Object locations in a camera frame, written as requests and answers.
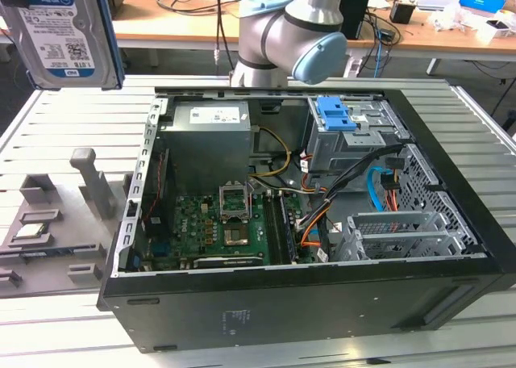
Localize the hard disk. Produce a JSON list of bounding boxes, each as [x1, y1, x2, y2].
[[0, 0, 124, 92]]

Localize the metal disk bay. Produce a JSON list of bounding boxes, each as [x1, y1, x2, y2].
[[333, 211, 479, 263]]

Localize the wooden desk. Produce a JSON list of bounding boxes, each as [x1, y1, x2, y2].
[[108, 0, 516, 77]]

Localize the silver CPU chip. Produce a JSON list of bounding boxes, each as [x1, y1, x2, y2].
[[14, 224, 54, 240]]

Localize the grey plastic parts rack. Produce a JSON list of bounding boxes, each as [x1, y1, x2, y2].
[[0, 148, 135, 300]]

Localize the grey power supply unit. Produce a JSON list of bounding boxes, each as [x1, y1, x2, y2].
[[160, 100, 254, 183]]

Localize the RAM stick in rack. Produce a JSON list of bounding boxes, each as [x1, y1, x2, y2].
[[18, 249, 78, 262]]

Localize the metal socket cover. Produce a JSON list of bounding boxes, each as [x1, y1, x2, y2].
[[217, 180, 253, 224]]

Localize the green motherboard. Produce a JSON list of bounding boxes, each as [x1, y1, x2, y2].
[[132, 190, 320, 270]]

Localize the CPU socket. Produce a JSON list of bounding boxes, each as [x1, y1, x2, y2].
[[223, 220, 253, 248]]

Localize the blue plastic bay latch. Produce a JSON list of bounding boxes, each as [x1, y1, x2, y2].
[[316, 96, 358, 132]]

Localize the black graphics card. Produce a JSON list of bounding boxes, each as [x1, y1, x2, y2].
[[192, 255, 265, 270]]

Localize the black box on desk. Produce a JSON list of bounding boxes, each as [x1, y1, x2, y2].
[[341, 0, 371, 40]]

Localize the black RAM slot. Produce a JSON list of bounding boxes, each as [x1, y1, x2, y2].
[[262, 192, 281, 264], [268, 192, 290, 264]]

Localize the RAM stick in slot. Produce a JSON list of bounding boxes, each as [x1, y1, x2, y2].
[[278, 193, 300, 262]]

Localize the metal drive cage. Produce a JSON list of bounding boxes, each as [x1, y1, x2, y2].
[[304, 95, 410, 184]]

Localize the small black box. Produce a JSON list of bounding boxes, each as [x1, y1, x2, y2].
[[389, 0, 417, 25]]

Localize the black PC case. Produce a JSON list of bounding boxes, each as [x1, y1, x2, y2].
[[96, 86, 516, 355]]

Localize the yellow power wires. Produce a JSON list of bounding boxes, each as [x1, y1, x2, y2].
[[248, 126, 292, 179]]

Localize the orange data wire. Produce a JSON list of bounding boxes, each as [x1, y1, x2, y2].
[[300, 194, 336, 249]]

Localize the black wire bundle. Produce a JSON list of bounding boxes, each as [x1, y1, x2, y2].
[[318, 144, 405, 203]]

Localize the blue data wire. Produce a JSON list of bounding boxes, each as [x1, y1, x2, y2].
[[366, 164, 398, 215]]

